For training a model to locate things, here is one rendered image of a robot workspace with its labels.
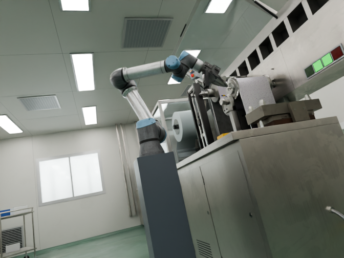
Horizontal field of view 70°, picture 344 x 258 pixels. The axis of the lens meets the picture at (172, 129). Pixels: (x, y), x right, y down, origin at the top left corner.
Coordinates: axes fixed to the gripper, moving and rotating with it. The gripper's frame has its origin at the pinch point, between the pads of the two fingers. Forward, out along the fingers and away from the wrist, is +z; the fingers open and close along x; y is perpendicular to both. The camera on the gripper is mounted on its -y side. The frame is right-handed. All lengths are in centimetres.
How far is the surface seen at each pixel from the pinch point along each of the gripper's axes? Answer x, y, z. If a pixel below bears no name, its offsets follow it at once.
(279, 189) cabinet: -32, -57, 36
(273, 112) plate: -26.1, -17.5, 23.8
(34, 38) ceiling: 157, 29, -203
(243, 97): -6.4, -4.6, 12.0
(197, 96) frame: 26.9, -1.0, -10.0
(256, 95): -6.4, 1.7, 18.8
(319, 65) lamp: -37, 17, 34
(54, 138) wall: 550, -12, -226
